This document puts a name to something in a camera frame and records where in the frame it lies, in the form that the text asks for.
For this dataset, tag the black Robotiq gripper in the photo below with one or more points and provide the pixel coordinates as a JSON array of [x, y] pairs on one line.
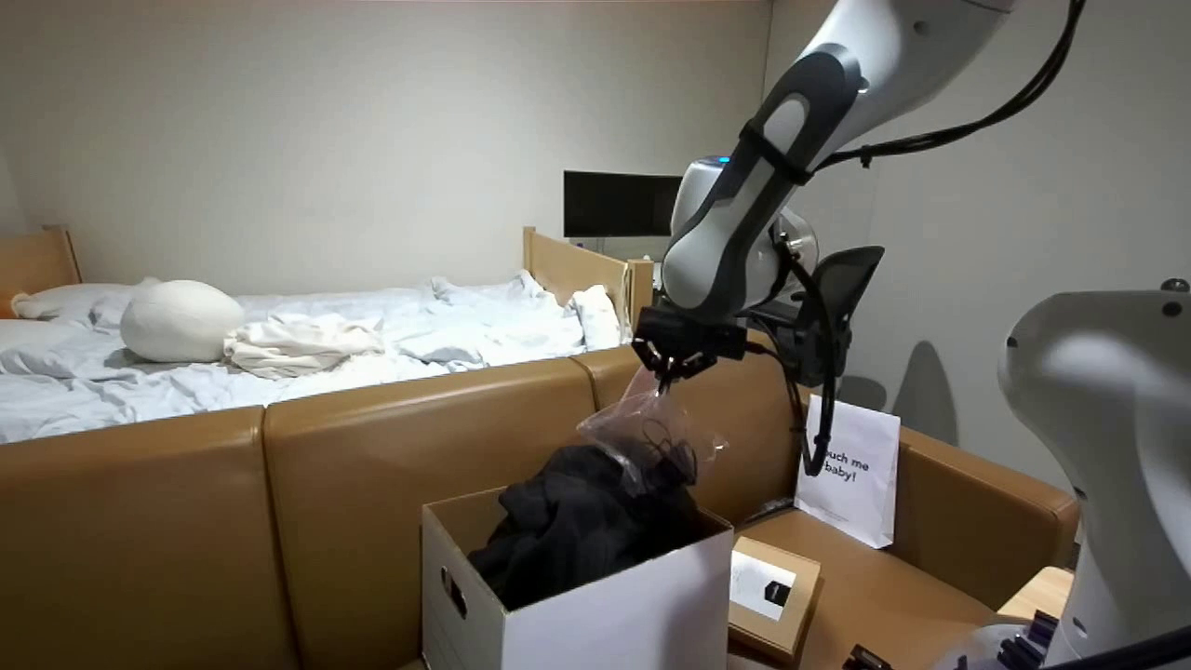
[[695, 336]]

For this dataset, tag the clear plastic bag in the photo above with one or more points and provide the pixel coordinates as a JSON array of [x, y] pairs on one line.
[[646, 429]]

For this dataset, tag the black hooded cloth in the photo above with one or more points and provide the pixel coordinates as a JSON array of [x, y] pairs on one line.
[[581, 535]]

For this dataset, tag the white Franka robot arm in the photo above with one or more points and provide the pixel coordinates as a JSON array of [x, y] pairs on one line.
[[1118, 434]]

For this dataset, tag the small white tan box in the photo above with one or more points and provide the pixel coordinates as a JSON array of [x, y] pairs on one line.
[[770, 598]]

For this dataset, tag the white cardboard box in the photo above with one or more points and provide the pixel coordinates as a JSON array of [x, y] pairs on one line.
[[619, 618]]

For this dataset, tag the crumpled cream cloth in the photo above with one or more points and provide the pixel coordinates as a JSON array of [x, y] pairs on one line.
[[298, 341]]

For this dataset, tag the tan leather sofa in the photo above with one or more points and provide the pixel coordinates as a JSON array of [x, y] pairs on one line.
[[189, 535]]

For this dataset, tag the black computer monitor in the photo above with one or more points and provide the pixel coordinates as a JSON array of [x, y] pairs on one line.
[[614, 207]]

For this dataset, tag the black office chair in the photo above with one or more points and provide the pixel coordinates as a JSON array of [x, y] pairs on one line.
[[857, 279]]

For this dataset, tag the white paper sign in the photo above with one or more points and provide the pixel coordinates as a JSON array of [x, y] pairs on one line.
[[861, 479]]

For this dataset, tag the small black device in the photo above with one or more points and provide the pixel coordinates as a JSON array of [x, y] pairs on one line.
[[865, 660]]

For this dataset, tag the light wooden side table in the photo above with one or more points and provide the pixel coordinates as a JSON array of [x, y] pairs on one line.
[[1038, 593]]

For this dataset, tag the round white pillow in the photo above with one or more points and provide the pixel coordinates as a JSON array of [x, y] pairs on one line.
[[181, 322]]

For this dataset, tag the metal door knob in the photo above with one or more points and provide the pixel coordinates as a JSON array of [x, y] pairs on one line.
[[1174, 286]]

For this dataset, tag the flat white pillow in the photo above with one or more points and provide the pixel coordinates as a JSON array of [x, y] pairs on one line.
[[68, 298]]

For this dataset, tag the wooden bed frame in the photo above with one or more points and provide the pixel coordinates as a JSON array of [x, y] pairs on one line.
[[562, 264]]

